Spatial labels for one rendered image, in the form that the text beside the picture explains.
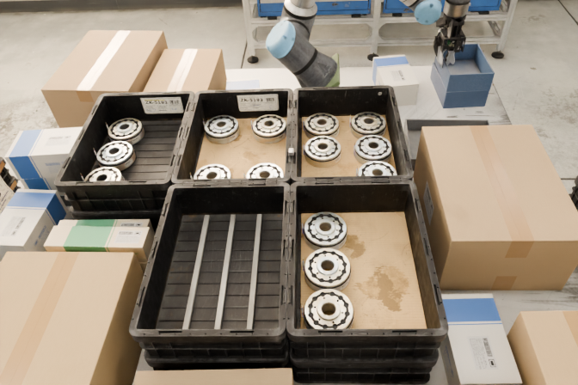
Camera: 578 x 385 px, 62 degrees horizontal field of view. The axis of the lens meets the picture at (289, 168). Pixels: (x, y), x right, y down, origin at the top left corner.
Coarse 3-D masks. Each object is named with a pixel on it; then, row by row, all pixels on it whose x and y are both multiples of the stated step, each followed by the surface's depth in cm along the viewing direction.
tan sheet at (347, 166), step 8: (304, 120) 150; (344, 120) 149; (344, 128) 147; (304, 136) 145; (344, 136) 144; (352, 136) 144; (384, 136) 143; (304, 144) 142; (344, 144) 141; (352, 144) 141; (344, 152) 139; (352, 152) 139; (304, 160) 137; (344, 160) 136; (352, 160) 136; (392, 160) 135; (304, 168) 135; (312, 168) 135; (320, 168) 134; (328, 168) 134; (336, 168) 134; (344, 168) 134; (352, 168) 134; (304, 176) 132; (312, 176) 132; (320, 176) 132; (328, 176) 132
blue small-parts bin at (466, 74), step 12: (468, 48) 177; (480, 48) 174; (444, 60) 169; (456, 60) 181; (468, 60) 180; (480, 60) 174; (444, 72) 169; (456, 72) 175; (468, 72) 175; (480, 72) 174; (492, 72) 163; (444, 84) 170; (456, 84) 165; (468, 84) 165; (480, 84) 165
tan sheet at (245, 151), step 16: (240, 128) 149; (208, 144) 144; (224, 144) 144; (240, 144) 144; (256, 144) 143; (272, 144) 143; (208, 160) 139; (224, 160) 139; (240, 160) 139; (256, 160) 138; (272, 160) 138; (240, 176) 134
